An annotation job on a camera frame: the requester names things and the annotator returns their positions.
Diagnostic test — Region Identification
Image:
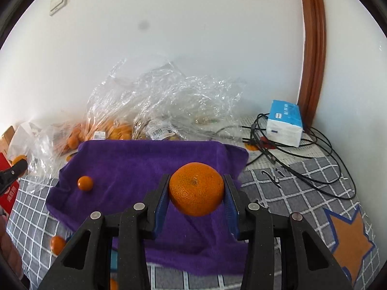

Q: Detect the bag of small kumquats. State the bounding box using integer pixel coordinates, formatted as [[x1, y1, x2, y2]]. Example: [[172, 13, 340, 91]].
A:
[[63, 118, 133, 152]]

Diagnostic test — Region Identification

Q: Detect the clear bag of fruits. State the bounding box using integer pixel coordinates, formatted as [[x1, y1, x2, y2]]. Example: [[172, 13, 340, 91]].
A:
[[7, 121, 85, 193]]

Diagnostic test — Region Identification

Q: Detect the large orange mandarin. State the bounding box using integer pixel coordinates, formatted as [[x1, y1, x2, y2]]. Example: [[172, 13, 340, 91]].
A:
[[169, 162, 224, 217]]

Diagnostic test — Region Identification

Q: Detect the brown wooden door frame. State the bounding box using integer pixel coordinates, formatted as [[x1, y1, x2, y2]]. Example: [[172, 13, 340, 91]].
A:
[[298, 0, 327, 128]]

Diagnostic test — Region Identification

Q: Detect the person's left hand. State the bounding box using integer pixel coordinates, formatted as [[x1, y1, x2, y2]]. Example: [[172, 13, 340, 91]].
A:
[[0, 215, 24, 280]]

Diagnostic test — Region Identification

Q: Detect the orange tangerine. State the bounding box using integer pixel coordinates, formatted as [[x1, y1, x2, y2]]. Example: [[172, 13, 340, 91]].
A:
[[12, 154, 28, 177], [50, 236, 66, 256], [77, 175, 94, 192]]

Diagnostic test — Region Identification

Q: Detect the white wall switch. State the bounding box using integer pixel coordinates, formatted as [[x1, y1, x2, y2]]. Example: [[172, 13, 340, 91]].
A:
[[49, 0, 67, 16]]

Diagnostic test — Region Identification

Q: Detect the blue tissue pack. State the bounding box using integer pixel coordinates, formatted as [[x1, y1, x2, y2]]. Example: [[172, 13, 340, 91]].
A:
[[266, 100, 303, 147]]

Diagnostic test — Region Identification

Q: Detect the black cable bundle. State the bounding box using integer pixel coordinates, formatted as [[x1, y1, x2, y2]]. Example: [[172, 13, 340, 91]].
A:
[[216, 113, 357, 200]]

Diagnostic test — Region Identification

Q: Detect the wooden chair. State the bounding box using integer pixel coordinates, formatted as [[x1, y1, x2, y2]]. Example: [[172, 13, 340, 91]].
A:
[[0, 126, 15, 156]]

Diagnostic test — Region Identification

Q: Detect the large clear plastic bag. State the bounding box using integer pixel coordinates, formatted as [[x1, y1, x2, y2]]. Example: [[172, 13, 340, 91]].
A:
[[85, 60, 244, 141]]

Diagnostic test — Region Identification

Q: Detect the red paper shopping bag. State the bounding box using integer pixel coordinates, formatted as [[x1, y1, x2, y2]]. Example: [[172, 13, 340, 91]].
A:
[[0, 151, 21, 216]]

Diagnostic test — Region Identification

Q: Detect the purple towel-covered tray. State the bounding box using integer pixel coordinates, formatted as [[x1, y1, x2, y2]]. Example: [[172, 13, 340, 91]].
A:
[[46, 140, 249, 276]]

